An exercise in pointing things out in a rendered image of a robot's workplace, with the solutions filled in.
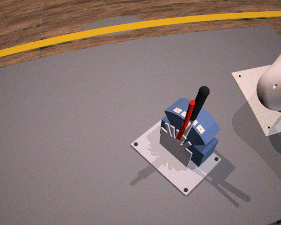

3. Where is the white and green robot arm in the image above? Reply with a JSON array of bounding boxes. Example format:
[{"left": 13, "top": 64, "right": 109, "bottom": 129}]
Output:
[{"left": 257, "top": 54, "right": 281, "bottom": 112}]

